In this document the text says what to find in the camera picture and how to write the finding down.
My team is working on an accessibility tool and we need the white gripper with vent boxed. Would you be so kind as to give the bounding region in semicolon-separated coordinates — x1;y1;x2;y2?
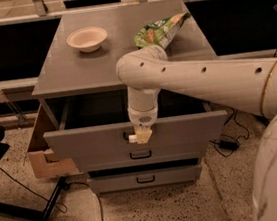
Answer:
127;106;158;144

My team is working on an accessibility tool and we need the grey top drawer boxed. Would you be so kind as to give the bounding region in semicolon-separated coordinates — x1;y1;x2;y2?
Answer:
44;90;227;159

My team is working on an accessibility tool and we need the grey drawer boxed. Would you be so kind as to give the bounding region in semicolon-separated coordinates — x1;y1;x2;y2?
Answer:
87;164;202;194
73;142;207;173
44;90;227;159

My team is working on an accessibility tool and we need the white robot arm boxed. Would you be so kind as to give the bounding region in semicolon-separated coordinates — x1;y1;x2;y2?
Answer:
116;45;277;221

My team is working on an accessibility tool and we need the grey middle drawer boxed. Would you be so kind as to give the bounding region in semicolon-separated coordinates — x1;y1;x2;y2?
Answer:
73;142;207;173

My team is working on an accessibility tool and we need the grey drawer cabinet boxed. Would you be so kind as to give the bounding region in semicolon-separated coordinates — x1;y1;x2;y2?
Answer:
22;0;240;202

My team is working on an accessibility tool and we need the grey bottom drawer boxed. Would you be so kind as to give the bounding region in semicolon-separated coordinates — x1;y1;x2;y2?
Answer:
87;164;202;194

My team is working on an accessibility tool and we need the green chip bag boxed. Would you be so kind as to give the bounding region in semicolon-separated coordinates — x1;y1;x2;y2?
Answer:
134;13;191;49

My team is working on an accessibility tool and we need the cardboard box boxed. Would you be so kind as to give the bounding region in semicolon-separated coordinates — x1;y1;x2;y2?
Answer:
27;106;80;179

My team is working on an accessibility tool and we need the white paper bowl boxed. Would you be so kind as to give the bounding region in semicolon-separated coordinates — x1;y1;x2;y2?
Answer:
66;26;108;53

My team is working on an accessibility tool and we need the black power adapter with cable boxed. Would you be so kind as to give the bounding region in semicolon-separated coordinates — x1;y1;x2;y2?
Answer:
210;109;250;157

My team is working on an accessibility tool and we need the black floor cable left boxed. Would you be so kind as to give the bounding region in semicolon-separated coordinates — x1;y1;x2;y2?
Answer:
0;141;108;221

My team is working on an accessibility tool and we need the black stand frame left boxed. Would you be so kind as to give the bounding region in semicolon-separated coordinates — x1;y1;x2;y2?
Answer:
0;177;67;221

